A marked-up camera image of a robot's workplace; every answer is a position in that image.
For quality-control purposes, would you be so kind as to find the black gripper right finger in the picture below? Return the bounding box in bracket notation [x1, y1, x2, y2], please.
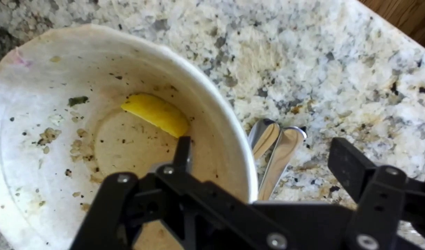
[326, 136, 425, 250]

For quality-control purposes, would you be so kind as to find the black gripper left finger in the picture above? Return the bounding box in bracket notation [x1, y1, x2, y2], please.
[69, 135, 253, 250]

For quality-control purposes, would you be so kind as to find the white bowl with pink mark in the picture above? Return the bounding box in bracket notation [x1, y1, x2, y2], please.
[0, 24, 260, 250]

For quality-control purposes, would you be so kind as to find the yellow lemon slice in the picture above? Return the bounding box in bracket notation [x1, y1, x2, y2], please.
[119, 92, 192, 140]

